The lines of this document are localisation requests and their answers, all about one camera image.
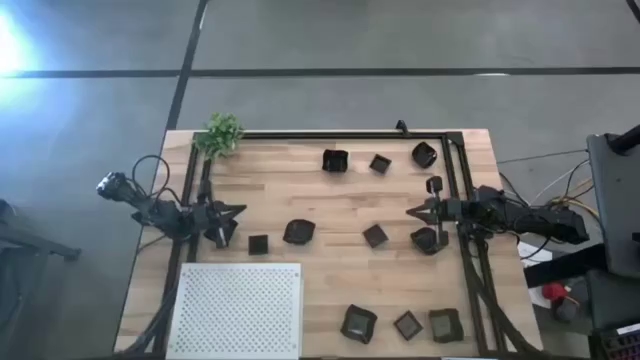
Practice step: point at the black monitor pole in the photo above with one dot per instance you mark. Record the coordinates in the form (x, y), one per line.
(625, 141)

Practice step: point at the black aluminium table frame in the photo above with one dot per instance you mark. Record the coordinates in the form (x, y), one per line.
(325, 135)

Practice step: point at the black box with coloured keys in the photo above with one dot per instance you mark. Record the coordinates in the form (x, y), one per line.
(620, 345)

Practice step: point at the grey round object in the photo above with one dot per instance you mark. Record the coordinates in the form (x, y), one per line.
(566, 311)

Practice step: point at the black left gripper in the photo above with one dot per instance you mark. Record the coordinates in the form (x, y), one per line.
(206, 220)

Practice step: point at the red round object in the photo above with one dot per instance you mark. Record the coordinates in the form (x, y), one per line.
(554, 291)

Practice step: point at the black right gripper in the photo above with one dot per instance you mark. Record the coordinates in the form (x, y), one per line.
(450, 210)

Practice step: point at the small black clamp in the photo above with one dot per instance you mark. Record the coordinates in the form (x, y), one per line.
(401, 127)

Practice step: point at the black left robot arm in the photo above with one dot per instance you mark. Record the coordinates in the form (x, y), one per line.
(150, 210)

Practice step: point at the black stand leg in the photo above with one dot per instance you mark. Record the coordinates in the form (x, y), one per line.
(45, 247)

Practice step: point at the green plant in white pot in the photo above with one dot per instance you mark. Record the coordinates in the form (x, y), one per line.
(220, 135)

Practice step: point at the dark grey seat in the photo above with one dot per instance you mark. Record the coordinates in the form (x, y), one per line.
(614, 300)

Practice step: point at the black wavy square mini plate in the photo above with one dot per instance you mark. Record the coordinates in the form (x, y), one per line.
(358, 324)
(335, 161)

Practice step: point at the white paper sheet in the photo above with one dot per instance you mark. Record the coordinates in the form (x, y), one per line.
(534, 252)

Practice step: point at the black small square mini plate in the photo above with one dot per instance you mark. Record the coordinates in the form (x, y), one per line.
(258, 245)
(408, 325)
(375, 236)
(380, 164)

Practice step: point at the black rounded square mini plate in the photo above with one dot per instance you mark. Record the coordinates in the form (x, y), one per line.
(445, 325)
(299, 232)

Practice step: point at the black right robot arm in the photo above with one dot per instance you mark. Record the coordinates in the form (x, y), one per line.
(540, 220)

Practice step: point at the white perforated metal shelf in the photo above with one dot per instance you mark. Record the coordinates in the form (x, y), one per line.
(235, 310)

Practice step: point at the black flat bar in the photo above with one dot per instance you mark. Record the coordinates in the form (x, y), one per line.
(560, 270)

